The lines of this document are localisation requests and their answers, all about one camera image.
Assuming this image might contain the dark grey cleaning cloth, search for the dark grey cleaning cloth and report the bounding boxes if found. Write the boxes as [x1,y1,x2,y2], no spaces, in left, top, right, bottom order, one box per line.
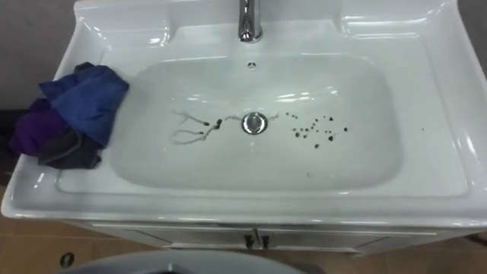
[37,129,103,170]

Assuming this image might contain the purple cleaning cloth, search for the purple cleaning cloth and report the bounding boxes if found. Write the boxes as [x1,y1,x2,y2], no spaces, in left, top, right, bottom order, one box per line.
[8,97,69,156]

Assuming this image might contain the white vanity cabinet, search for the white vanity cabinet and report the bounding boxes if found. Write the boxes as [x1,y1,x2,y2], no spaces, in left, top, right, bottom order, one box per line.
[62,219,481,255]

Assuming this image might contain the blue cleaning cloth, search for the blue cleaning cloth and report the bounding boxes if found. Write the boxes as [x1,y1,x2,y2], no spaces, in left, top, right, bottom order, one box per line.
[39,64,130,150]

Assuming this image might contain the round floor drain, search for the round floor drain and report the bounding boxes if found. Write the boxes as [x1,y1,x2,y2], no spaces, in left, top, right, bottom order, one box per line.
[59,251,75,269]

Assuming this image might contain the white ceramic sink basin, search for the white ceramic sink basin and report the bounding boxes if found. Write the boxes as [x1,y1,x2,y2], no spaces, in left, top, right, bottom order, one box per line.
[0,0,487,229]

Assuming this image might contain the chrome faucet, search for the chrome faucet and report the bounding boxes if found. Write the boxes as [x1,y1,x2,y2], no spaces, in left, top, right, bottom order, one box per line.
[238,0,264,43]

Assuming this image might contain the robot body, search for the robot body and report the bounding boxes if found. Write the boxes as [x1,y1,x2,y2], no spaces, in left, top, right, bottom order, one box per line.
[60,249,310,274]

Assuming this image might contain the chrome sink drain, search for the chrome sink drain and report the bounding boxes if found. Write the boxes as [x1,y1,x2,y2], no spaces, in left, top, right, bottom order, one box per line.
[240,111,269,135]

